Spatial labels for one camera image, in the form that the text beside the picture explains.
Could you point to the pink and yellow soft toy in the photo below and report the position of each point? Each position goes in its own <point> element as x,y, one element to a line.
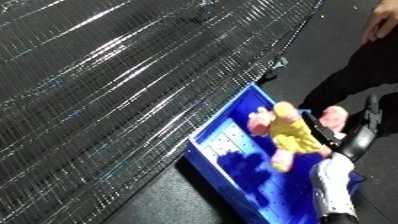
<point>291,133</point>

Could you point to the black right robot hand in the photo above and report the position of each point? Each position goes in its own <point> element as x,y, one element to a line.
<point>358,140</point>

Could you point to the pale right robot forearm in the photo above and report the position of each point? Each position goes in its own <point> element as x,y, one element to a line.
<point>333,186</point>

